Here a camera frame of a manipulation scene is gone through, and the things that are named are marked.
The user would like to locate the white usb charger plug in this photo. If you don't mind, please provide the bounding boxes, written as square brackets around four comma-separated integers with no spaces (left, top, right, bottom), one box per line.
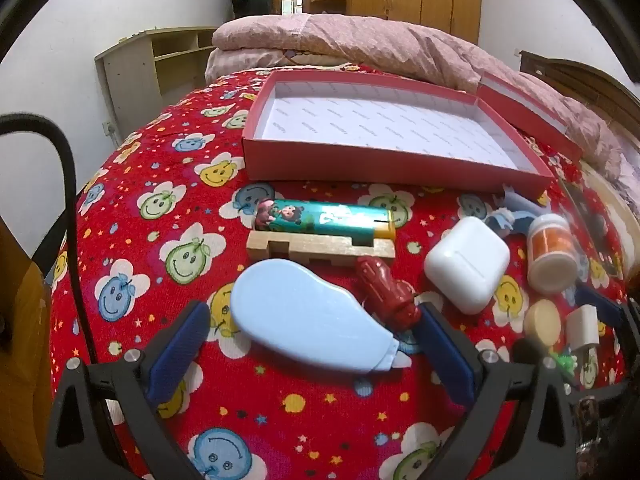
[565,304,600,352]

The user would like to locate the green toy keychain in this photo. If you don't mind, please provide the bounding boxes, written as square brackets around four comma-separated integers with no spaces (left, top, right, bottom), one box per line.
[549,350,577,377]

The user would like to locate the round wooden disc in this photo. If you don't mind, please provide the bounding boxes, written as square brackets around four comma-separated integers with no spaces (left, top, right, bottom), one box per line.
[524,299,562,348]

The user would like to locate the white orange-label jar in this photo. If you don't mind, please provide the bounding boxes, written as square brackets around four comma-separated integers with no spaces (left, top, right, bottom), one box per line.
[526,214,578,295]

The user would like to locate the white earbuds case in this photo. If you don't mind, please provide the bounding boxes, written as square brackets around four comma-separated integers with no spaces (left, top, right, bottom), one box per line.
[424,217,510,315]

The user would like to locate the blue plastic clip part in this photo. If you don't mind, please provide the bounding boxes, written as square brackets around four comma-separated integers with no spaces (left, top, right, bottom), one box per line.
[484,208,537,238]

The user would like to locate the grey-blue curved plastic bracket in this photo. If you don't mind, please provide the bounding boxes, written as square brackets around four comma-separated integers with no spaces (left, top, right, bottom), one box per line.
[502,185,551,217]

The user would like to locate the teal cartoon lighter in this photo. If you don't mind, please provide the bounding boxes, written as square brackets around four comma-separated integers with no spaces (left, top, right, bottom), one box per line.
[254,198,396,246]

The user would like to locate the light blue oval case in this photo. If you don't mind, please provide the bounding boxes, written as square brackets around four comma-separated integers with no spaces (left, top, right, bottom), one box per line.
[230,259,412,374]

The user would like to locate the wooden notched block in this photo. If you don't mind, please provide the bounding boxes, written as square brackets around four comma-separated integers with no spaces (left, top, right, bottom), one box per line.
[246,231,396,266]

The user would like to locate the red smiley-flower blanket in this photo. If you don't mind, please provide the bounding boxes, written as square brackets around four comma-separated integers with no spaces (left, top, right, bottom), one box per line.
[44,66,639,479]

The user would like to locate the red box lid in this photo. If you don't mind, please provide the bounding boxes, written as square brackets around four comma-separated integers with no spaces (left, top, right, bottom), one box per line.
[476,73,582,162]

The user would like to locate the dark wooden headboard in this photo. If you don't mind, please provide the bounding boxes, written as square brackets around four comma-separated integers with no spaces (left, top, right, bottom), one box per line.
[520,51,639,139]

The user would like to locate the red shallow box tray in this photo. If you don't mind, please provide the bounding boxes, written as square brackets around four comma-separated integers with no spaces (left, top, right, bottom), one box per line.
[242,70,553,200]

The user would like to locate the pink folded quilt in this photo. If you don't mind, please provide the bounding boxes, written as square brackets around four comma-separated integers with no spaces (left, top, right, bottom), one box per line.
[212,14,639,194]

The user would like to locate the beige open shelf unit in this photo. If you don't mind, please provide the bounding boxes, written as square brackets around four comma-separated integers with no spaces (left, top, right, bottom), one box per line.
[94,27,215,140]

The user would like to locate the black cable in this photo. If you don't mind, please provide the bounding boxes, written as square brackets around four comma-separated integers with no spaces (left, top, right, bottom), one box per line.
[0,112,99,365]

